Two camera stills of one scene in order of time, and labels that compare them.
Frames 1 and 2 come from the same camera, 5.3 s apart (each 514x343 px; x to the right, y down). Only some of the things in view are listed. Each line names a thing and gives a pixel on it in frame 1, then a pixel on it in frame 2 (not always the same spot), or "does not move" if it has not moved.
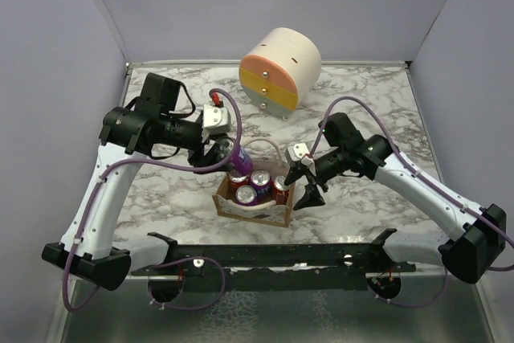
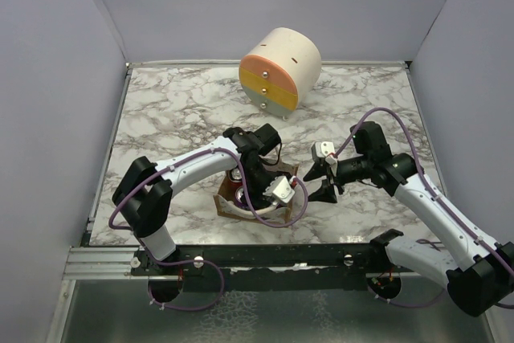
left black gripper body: x=192 y=138 -> x=260 y=180
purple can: x=246 y=195 does not move
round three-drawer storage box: x=282 y=69 does not move
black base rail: x=275 y=267 does not move
